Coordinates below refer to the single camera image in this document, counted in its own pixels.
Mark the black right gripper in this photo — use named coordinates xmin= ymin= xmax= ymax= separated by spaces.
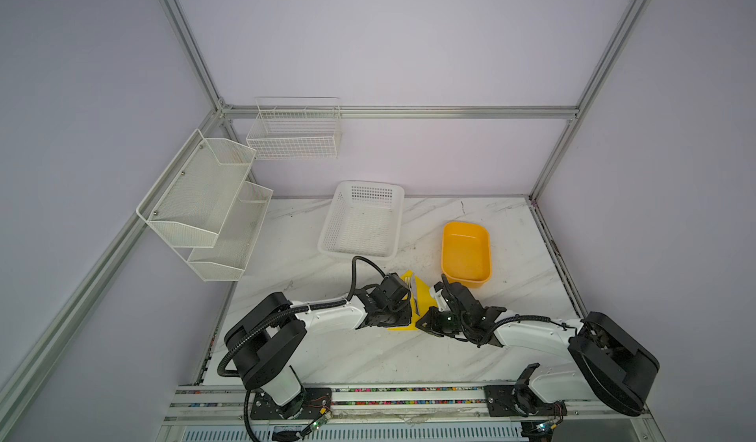
xmin=411 ymin=307 xmax=469 ymax=336

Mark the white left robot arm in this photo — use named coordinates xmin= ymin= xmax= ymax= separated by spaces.
xmin=217 ymin=273 xmax=413 ymax=412

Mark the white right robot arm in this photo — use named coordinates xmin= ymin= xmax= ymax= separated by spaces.
xmin=415 ymin=280 xmax=660 ymax=416

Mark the yellow plastic tray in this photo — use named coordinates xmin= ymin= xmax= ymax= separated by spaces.
xmin=441 ymin=222 xmax=492 ymax=289

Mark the white perforated plastic basket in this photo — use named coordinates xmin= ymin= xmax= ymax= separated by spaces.
xmin=318 ymin=180 xmax=405 ymax=261

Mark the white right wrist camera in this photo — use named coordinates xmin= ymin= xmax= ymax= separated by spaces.
xmin=429 ymin=282 xmax=450 ymax=312

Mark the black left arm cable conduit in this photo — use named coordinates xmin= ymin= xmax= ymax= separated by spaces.
xmin=217 ymin=255 xmax=388 ymax=379

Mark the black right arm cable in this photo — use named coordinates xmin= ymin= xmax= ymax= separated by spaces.
xmin=439 ymin=273 xmax=583 ymax=343

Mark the white mesh lower wall shelf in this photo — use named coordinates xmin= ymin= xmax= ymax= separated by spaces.
xmin=188 ymin=181 xmax=273 ymax=282

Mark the white mesh wall shelf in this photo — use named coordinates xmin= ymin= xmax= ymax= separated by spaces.
xmin=136 ymin=130 xmax=256 ymax=248
xmin=188 ymin=181 xmax=273 ymax=282

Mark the white wire wall basket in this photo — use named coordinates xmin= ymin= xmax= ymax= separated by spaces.
xmin=246 ymin=97 xmax=343 ymax=161

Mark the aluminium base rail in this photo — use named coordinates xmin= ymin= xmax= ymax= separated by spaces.
xmin=157 ymin=383 xmax=663 ymax=441

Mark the white mesh upper wall shelf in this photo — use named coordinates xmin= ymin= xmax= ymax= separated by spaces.
xmin=136 ymin=130 xmax=256 ymax=248

